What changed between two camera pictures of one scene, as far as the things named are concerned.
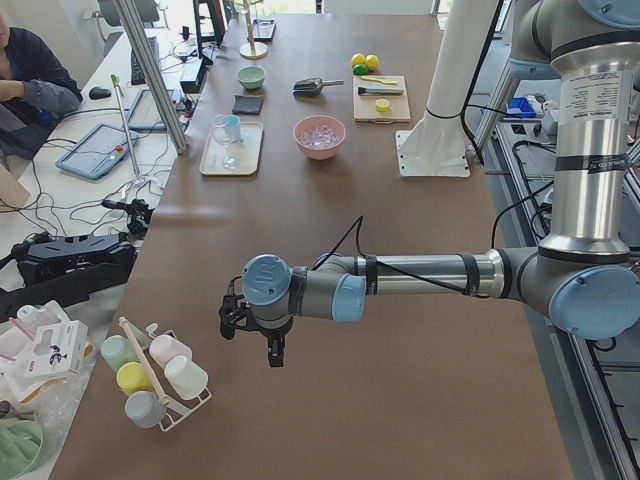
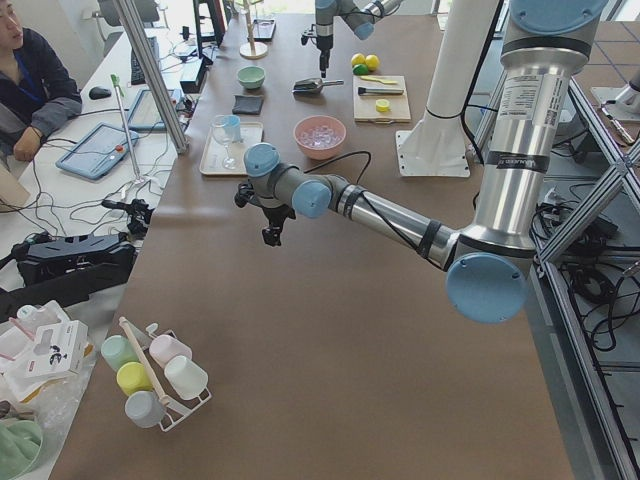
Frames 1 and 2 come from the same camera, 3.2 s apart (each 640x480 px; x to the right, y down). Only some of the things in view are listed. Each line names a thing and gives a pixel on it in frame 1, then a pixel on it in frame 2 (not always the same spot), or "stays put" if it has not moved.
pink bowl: [319, 136] stays put
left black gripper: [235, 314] to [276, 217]
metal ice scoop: [313, 85] stays put
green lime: [360, 69] stays put
